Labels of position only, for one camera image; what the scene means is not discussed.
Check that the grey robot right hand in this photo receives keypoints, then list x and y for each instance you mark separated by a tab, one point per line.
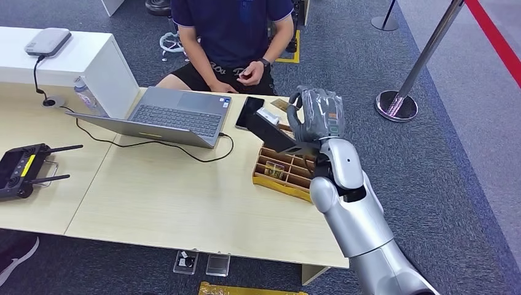
317	114

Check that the person's right hand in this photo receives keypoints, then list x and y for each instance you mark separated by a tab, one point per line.
223	87

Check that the person's left hand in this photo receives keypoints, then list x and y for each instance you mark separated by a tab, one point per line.
253	73

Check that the slotted cardboard card holder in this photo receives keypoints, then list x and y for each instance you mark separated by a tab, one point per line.
289	181

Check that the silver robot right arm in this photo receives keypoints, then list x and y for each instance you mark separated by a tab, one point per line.
358	220

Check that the person's left forearm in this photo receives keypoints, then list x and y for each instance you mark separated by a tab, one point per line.
281	42

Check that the person's right forearm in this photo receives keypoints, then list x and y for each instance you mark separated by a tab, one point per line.
197	57

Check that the person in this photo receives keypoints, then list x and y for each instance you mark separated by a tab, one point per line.
232	36

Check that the black wristwatch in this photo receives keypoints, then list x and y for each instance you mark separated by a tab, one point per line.
263	62

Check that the black smartphone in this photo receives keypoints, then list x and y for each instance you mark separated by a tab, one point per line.
245	110

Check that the yellow floor tape marker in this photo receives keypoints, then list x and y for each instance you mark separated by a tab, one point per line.
296	57

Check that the black equipment stand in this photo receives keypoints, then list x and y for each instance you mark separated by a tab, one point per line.
293	44

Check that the grey open laptop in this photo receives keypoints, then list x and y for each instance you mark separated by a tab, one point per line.
175	118

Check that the black round base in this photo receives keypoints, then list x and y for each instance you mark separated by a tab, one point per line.
158	6

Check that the clear plastic water bottle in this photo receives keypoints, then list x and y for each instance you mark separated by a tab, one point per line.
86	97

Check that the white furniture corner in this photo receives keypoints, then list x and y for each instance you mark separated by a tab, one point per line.
110	5

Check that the white cabinet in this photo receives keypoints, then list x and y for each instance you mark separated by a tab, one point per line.
81	61

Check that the beige desk leg panel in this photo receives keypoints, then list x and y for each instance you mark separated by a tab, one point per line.
313	276

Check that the clear acrylic stand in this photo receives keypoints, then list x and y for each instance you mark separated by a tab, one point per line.
186	261
218	264

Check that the grey flat device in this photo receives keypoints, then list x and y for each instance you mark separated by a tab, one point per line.
48	40

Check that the yellow foil package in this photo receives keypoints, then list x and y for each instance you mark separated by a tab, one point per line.
244	290

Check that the red barrier belt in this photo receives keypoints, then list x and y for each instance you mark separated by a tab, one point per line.
494	36

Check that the black remote controller with antennas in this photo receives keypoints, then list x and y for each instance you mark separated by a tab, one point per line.
16	169

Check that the black and white shoe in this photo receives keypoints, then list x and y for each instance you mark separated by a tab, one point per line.
18	254

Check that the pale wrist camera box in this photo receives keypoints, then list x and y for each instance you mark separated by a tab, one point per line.
268	115

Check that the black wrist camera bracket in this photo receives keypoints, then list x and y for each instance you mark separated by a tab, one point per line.
272	134

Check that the chrome stanchion post with base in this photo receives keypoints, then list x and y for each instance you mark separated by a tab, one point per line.
384	22
397	106

